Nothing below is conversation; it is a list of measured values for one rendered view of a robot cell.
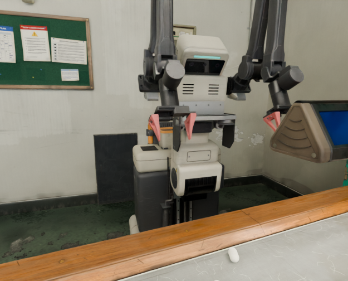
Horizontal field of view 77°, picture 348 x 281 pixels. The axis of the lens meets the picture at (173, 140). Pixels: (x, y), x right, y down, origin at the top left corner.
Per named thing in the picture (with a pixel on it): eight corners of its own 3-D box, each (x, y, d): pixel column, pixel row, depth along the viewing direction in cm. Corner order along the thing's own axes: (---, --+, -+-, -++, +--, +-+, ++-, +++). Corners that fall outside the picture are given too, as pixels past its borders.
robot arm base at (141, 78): (163, 77, 101) (137, 76, 98) (167, 64, 94) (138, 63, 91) (166, 92, 97) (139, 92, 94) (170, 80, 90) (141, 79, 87)
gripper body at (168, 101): (190, 111, 67) (186, 89, 69) (157, 111, 65) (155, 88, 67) (184, 119, 74) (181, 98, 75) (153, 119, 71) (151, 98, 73)
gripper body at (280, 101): (302, 108, 79) (296, 90, 81) (278, 109, 76) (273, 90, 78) (288, 116, 85) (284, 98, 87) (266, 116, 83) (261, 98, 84)
